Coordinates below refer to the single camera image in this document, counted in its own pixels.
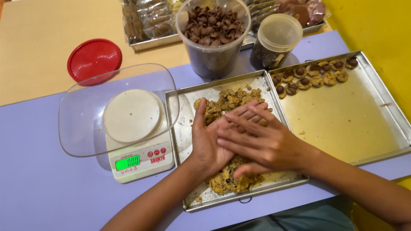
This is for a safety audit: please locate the person's left hand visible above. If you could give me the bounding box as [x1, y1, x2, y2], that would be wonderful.
[189, 98, 270, 181]

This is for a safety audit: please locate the person's right hand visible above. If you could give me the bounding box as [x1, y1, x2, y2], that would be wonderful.
[217, 105, 311, 179]

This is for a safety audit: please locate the chocolate chip cookie dough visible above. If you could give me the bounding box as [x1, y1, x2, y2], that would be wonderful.
[192, 84, 274, 195]

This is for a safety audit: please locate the white digital kitchen scale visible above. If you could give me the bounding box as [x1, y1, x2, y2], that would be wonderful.
[102, 89, 176, 184]

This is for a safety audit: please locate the large metal baking tray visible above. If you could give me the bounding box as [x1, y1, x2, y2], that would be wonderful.
[267, 50, 411, 167]

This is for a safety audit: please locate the group of chocolate topped cookies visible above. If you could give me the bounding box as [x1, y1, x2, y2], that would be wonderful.
[271, 55, 359, 99]

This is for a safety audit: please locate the clear tub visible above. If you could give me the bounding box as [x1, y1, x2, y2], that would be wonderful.
[175, 0, 252, 80]

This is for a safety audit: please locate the clear jar of chocolate chips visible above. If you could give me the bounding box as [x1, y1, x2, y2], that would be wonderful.
[249, 13, 304, 71]

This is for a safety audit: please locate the translucent jar lid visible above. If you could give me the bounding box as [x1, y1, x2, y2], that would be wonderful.
[258, 13, 304, 52]

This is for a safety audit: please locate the heap of chocolate shell pieces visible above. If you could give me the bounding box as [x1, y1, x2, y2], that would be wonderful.
[182, 5, 246, 47]

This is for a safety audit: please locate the clear plastic scale bowl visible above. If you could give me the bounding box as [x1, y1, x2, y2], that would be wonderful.
[58, 63, 180, 158]

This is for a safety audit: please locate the metal tray of packed cookies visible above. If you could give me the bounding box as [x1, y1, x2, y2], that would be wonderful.
[121, 0, 327, 53]

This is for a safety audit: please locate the packet of brown pink biscuits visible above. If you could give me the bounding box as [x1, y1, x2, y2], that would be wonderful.
[275, 0, 327, 29]

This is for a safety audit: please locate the red round plastic lid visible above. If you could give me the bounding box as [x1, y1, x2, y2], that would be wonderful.
[67, 38, 123, 87]

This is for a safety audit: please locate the metal baking tray with handle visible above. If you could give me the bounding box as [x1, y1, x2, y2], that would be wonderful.
[164, 70, 310, 213]

